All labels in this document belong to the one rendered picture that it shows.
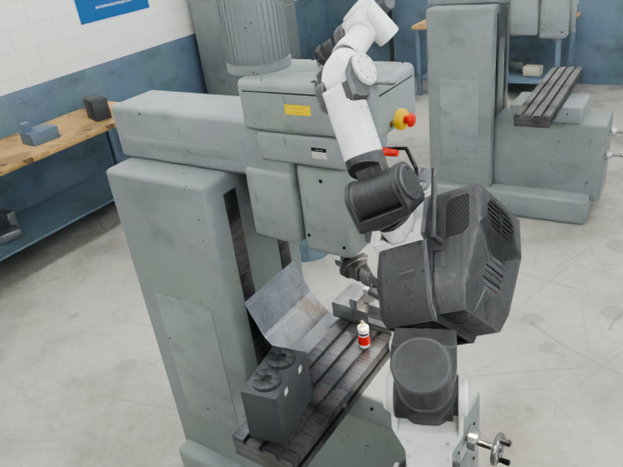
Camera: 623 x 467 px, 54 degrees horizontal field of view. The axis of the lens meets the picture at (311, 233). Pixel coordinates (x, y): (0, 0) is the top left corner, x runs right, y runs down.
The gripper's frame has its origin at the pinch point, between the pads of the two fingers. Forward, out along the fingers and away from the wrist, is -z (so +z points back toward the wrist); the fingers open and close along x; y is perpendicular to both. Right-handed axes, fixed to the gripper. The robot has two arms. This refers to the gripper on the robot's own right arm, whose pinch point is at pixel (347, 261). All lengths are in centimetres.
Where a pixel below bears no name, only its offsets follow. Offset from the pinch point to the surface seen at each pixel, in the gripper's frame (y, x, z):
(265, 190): -29.0, 17.9, -15.5
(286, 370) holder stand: 14.8, 38.9, 14.4
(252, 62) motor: -69, 14, -16
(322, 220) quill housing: -20.3, 9.9, 2.1
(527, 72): 94, -528, -287
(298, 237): -13.2, 14.3, -6.4
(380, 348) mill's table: 33.5, -2.4, 10.5
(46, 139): 30, 1, -375
